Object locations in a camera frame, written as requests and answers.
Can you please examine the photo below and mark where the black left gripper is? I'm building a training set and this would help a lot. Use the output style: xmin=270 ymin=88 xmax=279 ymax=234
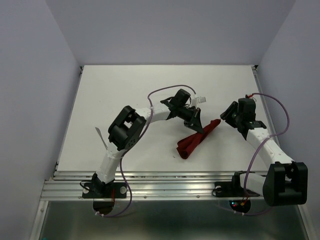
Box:
xmin=176 ymin=105 xmax=203 ymax=134

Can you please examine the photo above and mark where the dark red cloth napkin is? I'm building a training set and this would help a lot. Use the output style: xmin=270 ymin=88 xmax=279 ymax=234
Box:
xmin=176 ymin=119 xmax=221 ymax=160

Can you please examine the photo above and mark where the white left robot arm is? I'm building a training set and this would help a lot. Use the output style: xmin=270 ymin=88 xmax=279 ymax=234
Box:
xmin=91 ymin=89 xmax=206 ymax=197

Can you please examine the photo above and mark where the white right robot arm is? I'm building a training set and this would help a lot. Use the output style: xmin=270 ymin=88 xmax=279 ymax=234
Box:
xmin=215 ymin=97 xmax=308 ymax=207

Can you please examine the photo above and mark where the aluminium right side rail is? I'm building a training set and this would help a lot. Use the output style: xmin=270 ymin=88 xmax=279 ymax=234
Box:
xmin=251 ymin=65 xmax=276 ymax=134

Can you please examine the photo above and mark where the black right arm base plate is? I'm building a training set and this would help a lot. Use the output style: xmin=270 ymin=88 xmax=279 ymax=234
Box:
xmin=211 ymin=181 xmax=263 ymax=198

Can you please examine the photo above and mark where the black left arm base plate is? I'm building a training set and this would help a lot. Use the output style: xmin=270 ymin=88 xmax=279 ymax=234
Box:
xmin=79 ymin=181 xmax=128 ymax=199

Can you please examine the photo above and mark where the aluminium front frame rail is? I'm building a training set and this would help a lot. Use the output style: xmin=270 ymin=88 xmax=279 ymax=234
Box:
xmin=39 ymin=170 xmax=306 ymax=201

